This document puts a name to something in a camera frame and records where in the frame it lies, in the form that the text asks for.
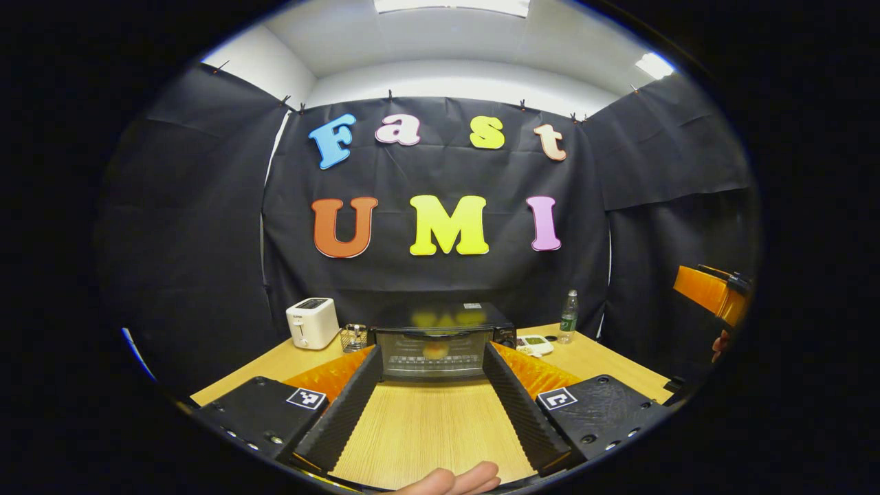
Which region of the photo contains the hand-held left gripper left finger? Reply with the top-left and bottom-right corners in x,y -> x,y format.
196,344 -> 384,475

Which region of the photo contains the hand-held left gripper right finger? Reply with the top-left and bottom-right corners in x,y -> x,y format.
481,341 -> 673,478

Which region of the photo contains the black electric oven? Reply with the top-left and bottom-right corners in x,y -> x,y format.
368,302 -> 518,382

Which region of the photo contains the white divided condiment dish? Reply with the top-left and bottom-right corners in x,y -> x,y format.
516,334 -> 555,357

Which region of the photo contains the white toaster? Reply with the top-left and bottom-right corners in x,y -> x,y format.
286,297 -> 340,351

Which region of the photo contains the clear plastic water bottle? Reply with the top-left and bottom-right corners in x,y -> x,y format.
558,289 -> 579,344

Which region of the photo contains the black backdrop cloth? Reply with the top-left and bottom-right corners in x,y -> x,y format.
100,62 -> 760,399

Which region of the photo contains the small ceiling light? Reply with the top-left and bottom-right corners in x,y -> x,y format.
634,52 -> 676,80

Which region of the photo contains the large ceiling light panel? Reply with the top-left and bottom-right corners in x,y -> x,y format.
373,0 -> 531,18

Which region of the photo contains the small wire basket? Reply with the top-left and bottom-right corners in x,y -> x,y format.
340,323 -> 370,353

